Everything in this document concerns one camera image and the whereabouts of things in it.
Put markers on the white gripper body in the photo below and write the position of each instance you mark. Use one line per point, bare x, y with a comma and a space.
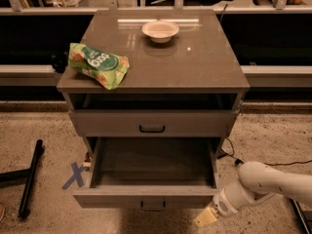
221, 206

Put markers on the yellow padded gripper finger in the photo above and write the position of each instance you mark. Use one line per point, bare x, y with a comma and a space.
206, 217

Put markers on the grey drawer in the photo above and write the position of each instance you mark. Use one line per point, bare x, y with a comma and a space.
151, 173
104, 123

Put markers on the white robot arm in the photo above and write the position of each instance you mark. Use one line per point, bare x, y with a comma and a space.
256, 183

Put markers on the grey drawer cabinet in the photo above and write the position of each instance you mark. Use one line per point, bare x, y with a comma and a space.
195, 71

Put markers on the right black stand leg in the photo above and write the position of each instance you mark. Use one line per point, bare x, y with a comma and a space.
304, 217

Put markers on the black stand leg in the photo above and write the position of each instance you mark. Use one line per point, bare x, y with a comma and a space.
304, 217
28, 175

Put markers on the blue tape cross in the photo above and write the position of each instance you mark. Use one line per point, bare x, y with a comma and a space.
76, 176

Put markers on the green snack bag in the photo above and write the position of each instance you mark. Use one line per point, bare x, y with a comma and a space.
108, 69

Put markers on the white bowl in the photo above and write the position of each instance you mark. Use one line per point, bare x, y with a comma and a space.
160, 31

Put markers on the left black stand leg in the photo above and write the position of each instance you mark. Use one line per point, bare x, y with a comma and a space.
28, 175

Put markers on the black object behind cabinet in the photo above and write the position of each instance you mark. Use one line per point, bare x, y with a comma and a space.
59, 62

